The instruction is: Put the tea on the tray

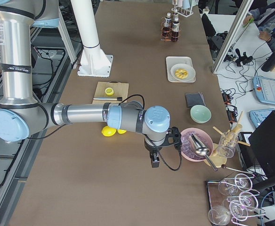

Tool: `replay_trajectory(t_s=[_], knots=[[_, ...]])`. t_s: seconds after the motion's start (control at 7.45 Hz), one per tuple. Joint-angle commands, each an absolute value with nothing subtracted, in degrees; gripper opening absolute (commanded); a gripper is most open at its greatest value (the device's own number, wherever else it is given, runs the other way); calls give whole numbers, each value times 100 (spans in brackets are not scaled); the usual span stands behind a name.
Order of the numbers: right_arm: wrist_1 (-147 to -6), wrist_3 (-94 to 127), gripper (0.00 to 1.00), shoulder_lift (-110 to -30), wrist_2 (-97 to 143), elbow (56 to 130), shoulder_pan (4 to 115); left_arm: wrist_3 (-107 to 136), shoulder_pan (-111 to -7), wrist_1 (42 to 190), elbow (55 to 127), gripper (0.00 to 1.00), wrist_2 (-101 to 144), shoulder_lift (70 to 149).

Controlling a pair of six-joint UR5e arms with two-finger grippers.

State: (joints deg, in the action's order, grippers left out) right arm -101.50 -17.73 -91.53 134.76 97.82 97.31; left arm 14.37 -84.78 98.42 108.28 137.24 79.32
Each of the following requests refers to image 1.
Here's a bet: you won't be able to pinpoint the glazed pastry ring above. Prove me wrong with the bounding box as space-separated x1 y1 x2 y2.
174 68 189 79

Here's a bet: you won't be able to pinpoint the steel ice scoop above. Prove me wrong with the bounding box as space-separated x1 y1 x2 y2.
189 134 218 171

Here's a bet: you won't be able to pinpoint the blue teach pendant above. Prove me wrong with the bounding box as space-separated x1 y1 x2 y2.
253 76 275 105

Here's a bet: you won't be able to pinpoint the glass jar with sticks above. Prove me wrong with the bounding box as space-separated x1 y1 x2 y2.
213 111 250 158

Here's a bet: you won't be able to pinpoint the aluminium frame post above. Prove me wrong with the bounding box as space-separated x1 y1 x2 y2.
212 0 253 74

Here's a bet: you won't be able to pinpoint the wine glass lower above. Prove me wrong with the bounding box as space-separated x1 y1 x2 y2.
208 205 231 226

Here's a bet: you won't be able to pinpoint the wine glass upper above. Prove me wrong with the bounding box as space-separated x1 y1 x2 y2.
218 173 252 196

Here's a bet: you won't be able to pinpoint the yellow lemon near board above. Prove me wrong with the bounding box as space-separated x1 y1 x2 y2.
101 126 117 137

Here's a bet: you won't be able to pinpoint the bamboo cutting board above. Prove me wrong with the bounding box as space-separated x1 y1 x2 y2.
92 82 129 104

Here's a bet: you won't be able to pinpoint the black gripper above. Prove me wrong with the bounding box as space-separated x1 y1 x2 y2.
144 127 181 168

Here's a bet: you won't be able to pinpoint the grey folded cloth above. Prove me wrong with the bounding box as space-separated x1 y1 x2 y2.
185 92 205 108

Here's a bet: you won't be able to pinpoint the white round plate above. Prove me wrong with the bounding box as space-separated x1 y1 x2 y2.
170 64 196 82

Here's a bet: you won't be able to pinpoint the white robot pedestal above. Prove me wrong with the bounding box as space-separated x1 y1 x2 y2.
71 0 113 78

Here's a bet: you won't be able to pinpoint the yellow half lemon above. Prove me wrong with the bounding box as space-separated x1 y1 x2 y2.
105 87 114 96

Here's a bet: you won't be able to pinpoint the wine glass middle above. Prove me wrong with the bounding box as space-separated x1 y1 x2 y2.
226 192 259 221

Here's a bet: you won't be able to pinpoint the white serving tray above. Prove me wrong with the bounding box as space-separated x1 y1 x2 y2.
166 56 196 83

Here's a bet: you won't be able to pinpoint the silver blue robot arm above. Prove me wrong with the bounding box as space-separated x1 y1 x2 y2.
0 0 182 168

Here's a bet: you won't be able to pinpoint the clear ice cubes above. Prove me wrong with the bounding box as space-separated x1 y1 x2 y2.
180 131 212 159

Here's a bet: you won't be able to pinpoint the black monitor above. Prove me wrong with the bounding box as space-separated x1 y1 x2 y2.
249 111 275 177

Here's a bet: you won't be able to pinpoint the pink bowl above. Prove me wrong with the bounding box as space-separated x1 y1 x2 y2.
179 128 214 162

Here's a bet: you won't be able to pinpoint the white wire cup rack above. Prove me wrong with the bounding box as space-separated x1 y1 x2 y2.
171 0 198 17

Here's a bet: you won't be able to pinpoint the tea bottle white cap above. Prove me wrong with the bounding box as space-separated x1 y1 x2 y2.
162 12 171 38

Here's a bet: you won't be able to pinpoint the steel muddler rod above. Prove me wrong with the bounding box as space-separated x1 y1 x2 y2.
93 97 123 101

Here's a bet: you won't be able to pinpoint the copper wire bottle rack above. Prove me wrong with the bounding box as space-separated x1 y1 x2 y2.
160 16 180 42

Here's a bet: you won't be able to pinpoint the round wooden coaster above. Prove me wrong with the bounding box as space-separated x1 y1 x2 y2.
210 150 227 168

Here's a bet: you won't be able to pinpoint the mint green bowl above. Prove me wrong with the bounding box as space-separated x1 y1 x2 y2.
190 105 211 124

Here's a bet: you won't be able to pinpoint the wine glass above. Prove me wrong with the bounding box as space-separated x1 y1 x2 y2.
218 173 252 196
226 192 259 221
208 205 231 226

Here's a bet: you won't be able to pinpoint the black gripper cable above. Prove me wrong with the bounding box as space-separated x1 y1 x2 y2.
118 94 183 171

